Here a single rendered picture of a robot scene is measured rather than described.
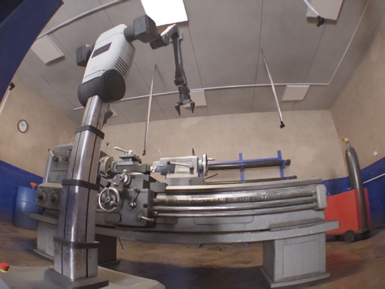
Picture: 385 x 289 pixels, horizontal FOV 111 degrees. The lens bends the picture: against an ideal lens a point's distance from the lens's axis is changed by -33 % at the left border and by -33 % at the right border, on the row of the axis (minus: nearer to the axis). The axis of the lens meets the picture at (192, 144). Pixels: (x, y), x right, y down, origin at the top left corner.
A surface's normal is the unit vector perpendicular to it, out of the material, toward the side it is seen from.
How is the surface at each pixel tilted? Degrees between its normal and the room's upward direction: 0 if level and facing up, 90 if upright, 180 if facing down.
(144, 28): 120
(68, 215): 90
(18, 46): 90
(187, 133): 90
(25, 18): 90
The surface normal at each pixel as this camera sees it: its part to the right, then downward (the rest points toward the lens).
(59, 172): -0.18, -0.37
